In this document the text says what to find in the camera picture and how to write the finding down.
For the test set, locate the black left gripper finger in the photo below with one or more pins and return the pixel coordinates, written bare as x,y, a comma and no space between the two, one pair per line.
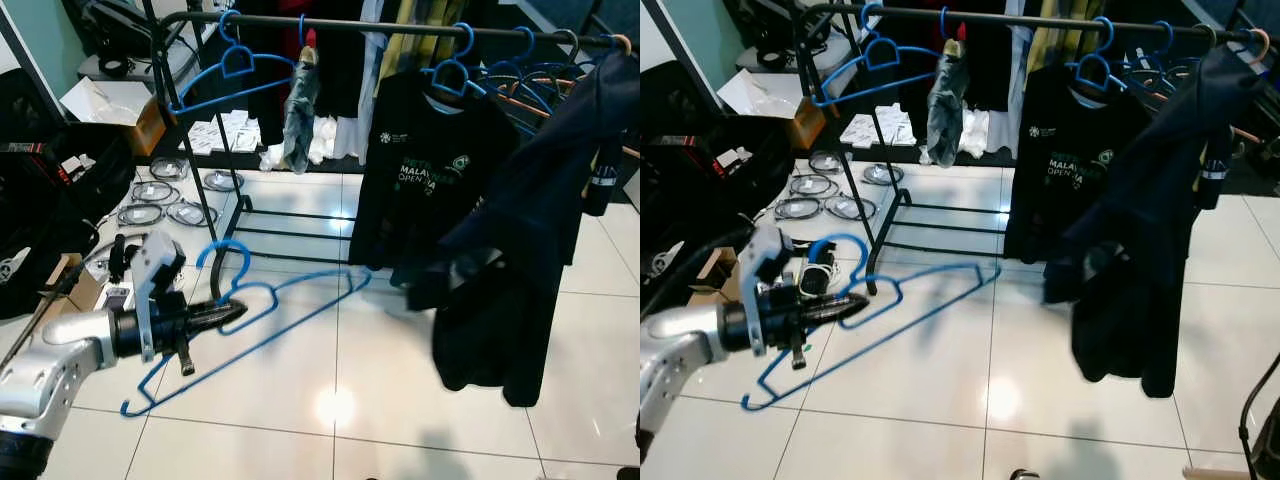
215,327
220,311
835,322
838,305

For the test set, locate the blue plastic hanger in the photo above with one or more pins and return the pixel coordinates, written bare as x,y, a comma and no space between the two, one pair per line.
1163,24
1092,58
238,48
226,243
882,42
524,31
451,64
848,238

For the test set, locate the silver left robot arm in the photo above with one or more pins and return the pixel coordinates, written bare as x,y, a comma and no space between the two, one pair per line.
680,360
50,380

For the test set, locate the copper coloured hanger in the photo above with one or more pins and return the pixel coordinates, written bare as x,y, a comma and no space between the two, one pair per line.
626,42
1262,36

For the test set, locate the small brown cardboard box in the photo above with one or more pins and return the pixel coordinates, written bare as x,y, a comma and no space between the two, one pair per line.
75,290
718,285

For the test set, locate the black bag with white logo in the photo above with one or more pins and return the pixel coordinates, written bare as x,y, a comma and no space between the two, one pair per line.
20,295
668,258

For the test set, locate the white cloth pile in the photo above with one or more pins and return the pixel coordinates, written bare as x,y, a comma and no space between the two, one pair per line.
270,155
978,135

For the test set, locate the black metal clothes rack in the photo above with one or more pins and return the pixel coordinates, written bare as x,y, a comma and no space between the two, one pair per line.
832,140
182,140

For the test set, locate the white packet stack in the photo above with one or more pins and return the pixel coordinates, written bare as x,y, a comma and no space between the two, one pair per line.
870,128
225,135

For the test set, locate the black cylinder with white band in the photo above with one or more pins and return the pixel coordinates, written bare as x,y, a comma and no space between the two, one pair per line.
603,195
1215,190

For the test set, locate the open cardboard box white paper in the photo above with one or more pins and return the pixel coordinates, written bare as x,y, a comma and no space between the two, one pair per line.
100,100
755,92

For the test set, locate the black case with red stripe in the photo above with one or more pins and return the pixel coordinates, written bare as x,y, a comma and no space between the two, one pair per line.
40,110
690,110

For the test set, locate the black t-shirt with green print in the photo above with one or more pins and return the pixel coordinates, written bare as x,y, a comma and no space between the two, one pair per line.
420,190
1070,180

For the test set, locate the grey side table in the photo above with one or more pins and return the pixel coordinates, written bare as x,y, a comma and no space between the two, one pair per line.
150,66
800,58

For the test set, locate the dark navy hanging garment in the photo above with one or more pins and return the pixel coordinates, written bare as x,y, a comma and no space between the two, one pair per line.
540,200
1170,200

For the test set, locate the black hanging garment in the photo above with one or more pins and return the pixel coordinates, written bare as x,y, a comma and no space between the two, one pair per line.
990,60
340,60

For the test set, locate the white hanging garment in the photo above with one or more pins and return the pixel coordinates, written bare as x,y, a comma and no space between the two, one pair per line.
1018,50
370,60

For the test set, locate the black equipment pile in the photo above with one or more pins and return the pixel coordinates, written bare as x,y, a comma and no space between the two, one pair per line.
110,25
770,20

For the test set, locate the yellow striped hanging garment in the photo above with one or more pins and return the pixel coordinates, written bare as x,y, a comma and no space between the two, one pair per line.
410,35
1055,30

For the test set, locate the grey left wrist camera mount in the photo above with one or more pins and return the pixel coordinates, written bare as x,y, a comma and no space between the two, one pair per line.
160,265
768,258

